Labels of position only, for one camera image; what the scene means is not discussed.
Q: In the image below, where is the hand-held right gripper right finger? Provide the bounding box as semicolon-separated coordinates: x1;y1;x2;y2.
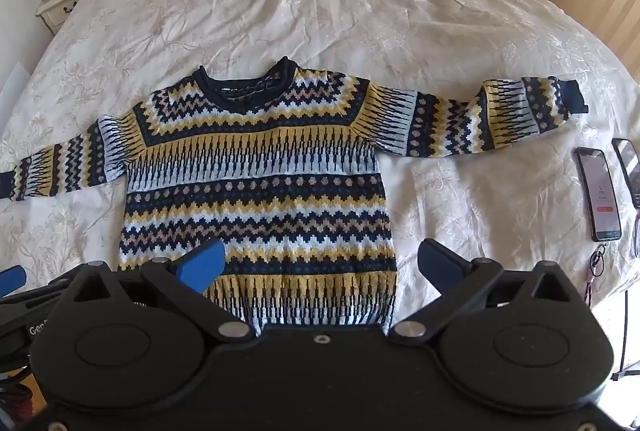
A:
388;238;584;347

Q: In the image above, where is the red coiled cable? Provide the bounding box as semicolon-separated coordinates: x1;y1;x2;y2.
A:
0;373;37;419

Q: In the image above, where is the bed with cream bedspread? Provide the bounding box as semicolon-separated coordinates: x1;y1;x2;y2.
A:
0;0;640;412

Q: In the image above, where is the smartphone with dark screen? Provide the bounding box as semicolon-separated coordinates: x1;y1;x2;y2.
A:
611;137;640;210

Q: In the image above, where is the pink and black lanyard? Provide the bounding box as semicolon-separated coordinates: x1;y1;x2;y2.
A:
582;241;609;308

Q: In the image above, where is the navy yellow white patterned sweater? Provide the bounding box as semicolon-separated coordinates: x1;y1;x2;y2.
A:
0;56;589;338

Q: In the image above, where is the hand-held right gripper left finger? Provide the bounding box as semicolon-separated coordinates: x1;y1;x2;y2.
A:
65;238;255;343

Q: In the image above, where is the smartphone with white screen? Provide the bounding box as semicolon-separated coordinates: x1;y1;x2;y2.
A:
574;146;624;243

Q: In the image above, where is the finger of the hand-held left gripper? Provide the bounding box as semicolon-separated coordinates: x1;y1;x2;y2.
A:
0;264;71;313

